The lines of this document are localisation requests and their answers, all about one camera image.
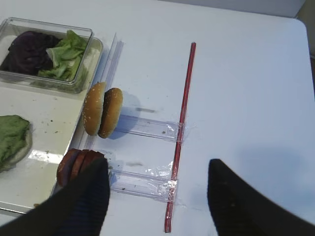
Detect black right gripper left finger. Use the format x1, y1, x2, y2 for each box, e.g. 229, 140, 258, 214
0, 158, 110, 236

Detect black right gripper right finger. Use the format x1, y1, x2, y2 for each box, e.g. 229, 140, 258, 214
207, 159, 315, 236

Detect green lettuce leaf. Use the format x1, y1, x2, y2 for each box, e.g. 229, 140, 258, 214
0, 115, 31, 162

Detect middle meat patty slice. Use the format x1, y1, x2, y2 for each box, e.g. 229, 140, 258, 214
69, 149, 90, 181

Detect bottom bun on tray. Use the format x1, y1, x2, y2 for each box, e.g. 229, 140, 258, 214
0, 124, 32, 173

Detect clear patty holder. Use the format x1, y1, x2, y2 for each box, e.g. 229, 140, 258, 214
109, 162, 178, 203

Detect cream metal tray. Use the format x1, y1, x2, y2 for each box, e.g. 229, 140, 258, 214
0, 38, 103, 213

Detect clear bun holder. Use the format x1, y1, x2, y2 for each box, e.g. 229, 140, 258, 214
115, 115, 179, 143

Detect front sesame bun top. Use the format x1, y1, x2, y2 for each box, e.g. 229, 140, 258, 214
82, 82, 106, 136

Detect rear bun top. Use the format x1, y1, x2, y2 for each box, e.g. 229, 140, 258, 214
98, 88, 123, 139

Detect clear plastic box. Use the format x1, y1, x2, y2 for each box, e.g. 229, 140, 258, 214
0, 18, 103, 93

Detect purple cabbage leaves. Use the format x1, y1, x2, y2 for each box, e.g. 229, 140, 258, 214
0, 31, 60, 75

